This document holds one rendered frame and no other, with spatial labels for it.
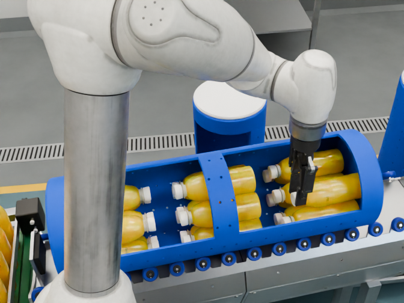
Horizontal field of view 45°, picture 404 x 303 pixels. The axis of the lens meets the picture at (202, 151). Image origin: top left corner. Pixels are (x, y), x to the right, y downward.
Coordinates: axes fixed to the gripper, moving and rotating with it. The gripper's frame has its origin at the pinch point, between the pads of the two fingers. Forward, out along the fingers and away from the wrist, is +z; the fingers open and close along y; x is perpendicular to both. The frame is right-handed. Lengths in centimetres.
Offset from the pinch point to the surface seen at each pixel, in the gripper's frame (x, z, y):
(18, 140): 118, 115, 192
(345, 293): -32, 77, 10
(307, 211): -2.2, 6.2, -3.0
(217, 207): 23.6, -4.3, -4.8
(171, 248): 36.8, 4.0, -8.4
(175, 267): 36.0, 17.6, -4.7
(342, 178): -13.3, -0.3, 0.8
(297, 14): -107, 86, 266
